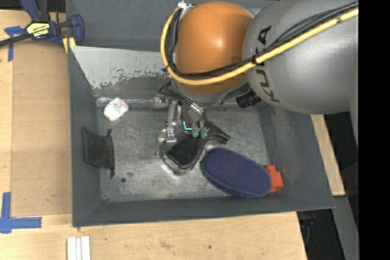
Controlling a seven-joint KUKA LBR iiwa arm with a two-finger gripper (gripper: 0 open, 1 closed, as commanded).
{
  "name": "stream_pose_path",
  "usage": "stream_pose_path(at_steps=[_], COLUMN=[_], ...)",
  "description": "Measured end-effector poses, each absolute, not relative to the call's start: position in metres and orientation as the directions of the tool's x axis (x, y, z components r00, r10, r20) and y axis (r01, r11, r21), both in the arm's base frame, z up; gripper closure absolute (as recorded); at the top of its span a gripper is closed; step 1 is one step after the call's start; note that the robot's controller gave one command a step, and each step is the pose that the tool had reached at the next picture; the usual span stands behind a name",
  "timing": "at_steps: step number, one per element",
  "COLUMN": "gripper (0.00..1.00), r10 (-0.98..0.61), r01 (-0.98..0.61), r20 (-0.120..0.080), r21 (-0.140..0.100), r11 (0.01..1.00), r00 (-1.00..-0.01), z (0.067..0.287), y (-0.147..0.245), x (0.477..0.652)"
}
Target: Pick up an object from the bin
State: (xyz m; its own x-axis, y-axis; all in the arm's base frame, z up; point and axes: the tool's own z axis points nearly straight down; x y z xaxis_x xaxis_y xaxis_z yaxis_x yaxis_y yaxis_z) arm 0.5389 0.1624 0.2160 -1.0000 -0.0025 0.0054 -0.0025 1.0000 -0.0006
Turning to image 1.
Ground black cloth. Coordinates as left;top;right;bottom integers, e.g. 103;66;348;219
82;127;116;180

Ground black cylinder on white bracket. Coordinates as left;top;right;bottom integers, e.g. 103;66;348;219
235;90;262;110

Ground white small packet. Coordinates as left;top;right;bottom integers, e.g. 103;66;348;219
103;97;129;122

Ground black sunglasses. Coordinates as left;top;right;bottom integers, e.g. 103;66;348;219
164;124;231;176

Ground grey metal bin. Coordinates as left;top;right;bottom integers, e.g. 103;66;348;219
64;0;337;228

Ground orange block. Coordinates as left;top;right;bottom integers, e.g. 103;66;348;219
263;164;285;193

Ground blue oval case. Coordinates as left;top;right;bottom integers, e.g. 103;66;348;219
199;147;272;199

